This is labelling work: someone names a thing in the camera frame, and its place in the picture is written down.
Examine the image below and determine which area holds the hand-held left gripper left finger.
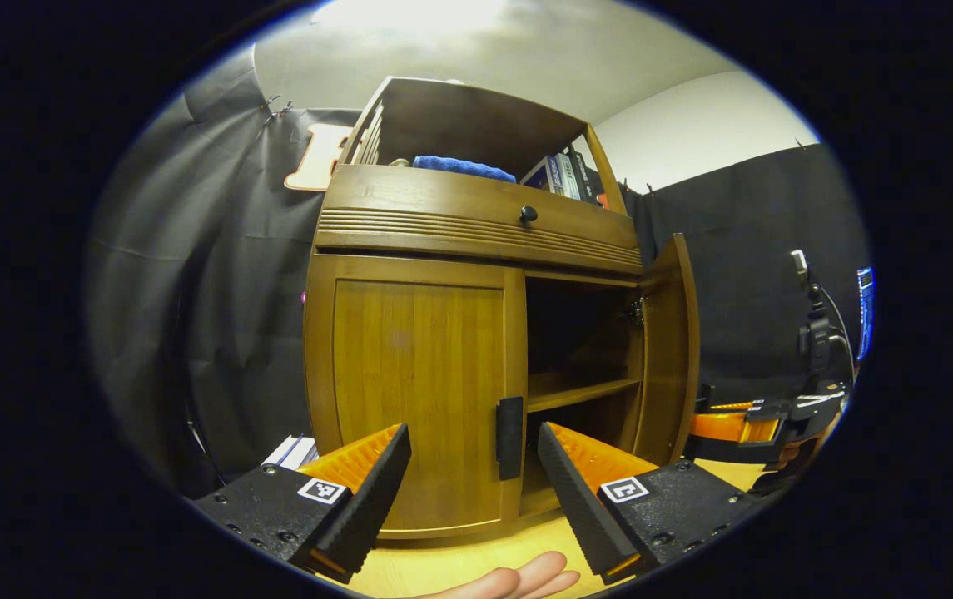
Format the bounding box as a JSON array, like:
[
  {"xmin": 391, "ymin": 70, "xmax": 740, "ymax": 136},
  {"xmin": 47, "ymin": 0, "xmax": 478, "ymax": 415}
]
[{"xmin": 189, "ymin": 423, "xmax": 412, "ymax": 585}]

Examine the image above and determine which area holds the wooden cabinet door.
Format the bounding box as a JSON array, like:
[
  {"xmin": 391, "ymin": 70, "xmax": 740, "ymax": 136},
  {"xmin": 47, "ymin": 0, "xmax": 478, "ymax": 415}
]
[
  {"xmin": 633, "ymin": 233, "xmax": 702, "ymax": 467},
  {"xmin": 332, "ymin": 279, "xmax": 527, "ymax": 533}
]

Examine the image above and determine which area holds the blue folded towel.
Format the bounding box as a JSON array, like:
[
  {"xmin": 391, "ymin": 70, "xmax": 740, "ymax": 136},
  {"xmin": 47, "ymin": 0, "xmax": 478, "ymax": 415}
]
[{"xmin": 412, "ymin": 155, "xmax": 517, "ymax": 184}]

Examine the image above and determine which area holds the grey spine book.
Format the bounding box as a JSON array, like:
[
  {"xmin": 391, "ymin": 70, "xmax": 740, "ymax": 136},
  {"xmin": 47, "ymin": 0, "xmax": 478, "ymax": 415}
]
[{"xmin": 549, "ymin": 152, "xmax": 583, "ymax": 200}]

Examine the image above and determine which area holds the inner wooden cabinet shelf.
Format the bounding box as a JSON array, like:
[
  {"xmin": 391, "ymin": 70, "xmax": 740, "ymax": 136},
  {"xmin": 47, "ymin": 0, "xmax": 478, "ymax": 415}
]
[{"xmin": 526, "ymin": 376, "xmax": 642, "ymax": 414}]

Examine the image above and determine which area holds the wooden drawer with black knob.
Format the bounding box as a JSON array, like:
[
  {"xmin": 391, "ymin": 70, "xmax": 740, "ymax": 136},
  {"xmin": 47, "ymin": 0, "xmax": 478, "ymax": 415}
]
[{"xmin": 314, "ymin": 164, "xmax": 643, "ymax": 275}]

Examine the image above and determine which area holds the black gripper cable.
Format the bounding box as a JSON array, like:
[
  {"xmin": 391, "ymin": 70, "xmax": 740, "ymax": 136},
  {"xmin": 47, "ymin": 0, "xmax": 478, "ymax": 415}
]
[{"xmin": 817, "ymin": 283, "xmax": 857, "ymax": 379}]

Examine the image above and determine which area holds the thin metal stand leg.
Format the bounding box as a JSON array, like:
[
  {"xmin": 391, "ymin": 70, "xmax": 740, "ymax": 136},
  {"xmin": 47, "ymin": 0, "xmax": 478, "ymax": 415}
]
[{"xmin": 185, "ymin": 420, "xmax": 227, "ymax": 488}]

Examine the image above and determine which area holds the wooden double-door shoe cabinet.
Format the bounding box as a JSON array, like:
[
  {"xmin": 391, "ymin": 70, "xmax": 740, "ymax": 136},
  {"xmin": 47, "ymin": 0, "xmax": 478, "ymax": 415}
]
[{"xmin": 303, "ymin": 77, "xmax": 648, "ymax": 542}]

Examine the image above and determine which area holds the computer monitor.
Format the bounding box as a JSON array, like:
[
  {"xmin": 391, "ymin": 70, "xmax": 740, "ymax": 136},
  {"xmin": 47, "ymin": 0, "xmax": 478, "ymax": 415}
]
[{"xmin": 856, "ymin": 266, "xmax": 875, "ymax": 360}]

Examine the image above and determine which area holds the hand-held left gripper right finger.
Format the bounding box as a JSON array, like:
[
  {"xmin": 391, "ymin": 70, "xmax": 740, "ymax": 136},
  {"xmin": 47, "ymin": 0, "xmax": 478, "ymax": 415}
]
[{"xmin": 536, "ymin": 422, "xmax": 768, "ymax": 586}]

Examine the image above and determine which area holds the blue spine book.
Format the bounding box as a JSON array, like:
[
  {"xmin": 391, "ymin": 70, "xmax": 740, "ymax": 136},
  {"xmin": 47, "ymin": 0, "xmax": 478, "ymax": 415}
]
[{"xmin": 520, "ymin": 158, "xmax": 560, "ymax": 194}]

